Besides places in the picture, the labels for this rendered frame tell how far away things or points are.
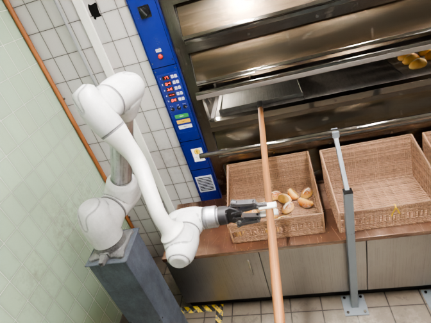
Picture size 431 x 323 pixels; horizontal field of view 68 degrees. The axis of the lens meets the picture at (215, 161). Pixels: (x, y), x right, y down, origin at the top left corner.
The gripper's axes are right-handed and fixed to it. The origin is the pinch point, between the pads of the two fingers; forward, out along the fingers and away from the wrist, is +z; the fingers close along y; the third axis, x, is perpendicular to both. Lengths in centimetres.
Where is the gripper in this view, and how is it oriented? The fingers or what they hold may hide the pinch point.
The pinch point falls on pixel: (268, 209)
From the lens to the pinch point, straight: 128.2
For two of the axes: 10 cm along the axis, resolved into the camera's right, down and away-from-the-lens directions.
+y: 2.5, 8.1, 5.2
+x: -0.8, 5.6, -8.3
